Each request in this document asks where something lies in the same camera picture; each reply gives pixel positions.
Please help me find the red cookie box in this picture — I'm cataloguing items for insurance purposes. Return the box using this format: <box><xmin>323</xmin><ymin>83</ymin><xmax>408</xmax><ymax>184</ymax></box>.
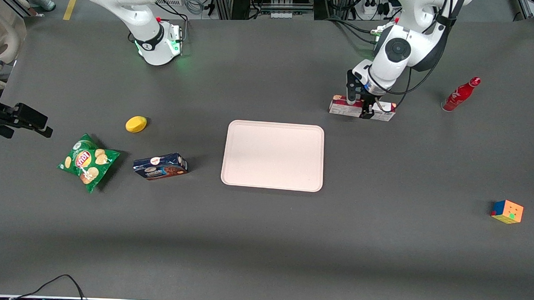
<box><xmin>328</xmin><ymin>95</ymin><xmax>397</xmax><ymax>122</ymax></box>

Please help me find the pale pink plastic tray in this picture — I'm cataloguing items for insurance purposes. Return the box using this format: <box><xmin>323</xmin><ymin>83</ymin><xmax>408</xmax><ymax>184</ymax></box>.
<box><xmin>220</xmin><ymin>119</ymin><xmax>326</xmax><ymax>193</ymax></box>

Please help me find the dark blue cookie box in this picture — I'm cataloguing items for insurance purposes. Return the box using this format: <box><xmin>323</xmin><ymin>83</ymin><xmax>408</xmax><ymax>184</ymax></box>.
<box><xmin>132</xmin><ymin>151</ymin><xmax>189</xmax><ymax>182</ymax></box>

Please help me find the white power strip with plugs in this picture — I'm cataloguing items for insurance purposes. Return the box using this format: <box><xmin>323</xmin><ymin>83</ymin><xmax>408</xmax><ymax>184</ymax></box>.
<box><xmin>362</xmin><ymin>0</ymin><xmax>383</xmax><ymax>18</ymax></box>

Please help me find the green potato chips bag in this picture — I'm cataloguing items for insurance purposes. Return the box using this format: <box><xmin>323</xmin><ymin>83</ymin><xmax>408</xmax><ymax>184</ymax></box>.
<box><xmin>56</xmin><ymin>133</ymin><xmax>121</xmax><ymax>194</ymax></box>

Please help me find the red soda bottle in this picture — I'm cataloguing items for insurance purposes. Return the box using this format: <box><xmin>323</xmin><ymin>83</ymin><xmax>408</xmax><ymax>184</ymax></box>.
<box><xmin>442</xmin><ymin>75</ymin><xmax>482</xmax><ymax>114</ymax></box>

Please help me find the yellow lemon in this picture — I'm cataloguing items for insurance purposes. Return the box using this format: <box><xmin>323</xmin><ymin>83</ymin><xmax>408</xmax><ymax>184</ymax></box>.
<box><xmin>125</xmin><ymin>115</ymin><xmax>148</xmax><ymax>134</ymax></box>

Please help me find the grey white sneaker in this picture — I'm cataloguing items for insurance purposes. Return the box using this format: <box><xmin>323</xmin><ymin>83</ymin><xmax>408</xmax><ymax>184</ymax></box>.
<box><xmin>22</xmin><ymin>0</ymin><xmax>57</xmax><ymax>12</ymax></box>

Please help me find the black equipment rack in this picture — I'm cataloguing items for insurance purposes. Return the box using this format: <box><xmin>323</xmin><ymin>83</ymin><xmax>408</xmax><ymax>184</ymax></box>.
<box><xmin>211</xmin><ymin>0</ymin><xmax>316</xmax><ymax>23</ymax></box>

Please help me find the multicolour puzzle cube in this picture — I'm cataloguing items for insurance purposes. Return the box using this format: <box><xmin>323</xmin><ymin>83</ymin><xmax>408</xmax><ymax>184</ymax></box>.
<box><xmin>490</xmin><ymin>199</ymin><xmax>525</xmax><ymax>225</ymax></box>

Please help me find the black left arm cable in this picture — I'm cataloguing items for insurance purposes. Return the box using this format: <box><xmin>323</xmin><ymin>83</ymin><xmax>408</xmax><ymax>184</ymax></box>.
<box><xmin>366</xmin><ymin>0</ymin><xmax>467</xmax><ymax>114</ymax></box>

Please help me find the thin black table-edge cable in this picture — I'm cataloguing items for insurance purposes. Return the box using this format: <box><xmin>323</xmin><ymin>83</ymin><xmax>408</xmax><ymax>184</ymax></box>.
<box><xmin>12</xmin><ymin>272</ymin><xmax>89</xmax><ymax>300</ymax></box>

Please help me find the grey coiled cable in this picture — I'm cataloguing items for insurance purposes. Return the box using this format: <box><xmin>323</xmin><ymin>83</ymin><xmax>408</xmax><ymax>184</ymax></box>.
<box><xmin>184</xmin><ymin>0</ymin><xmax>207</xmax><ymax>16</ymax></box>

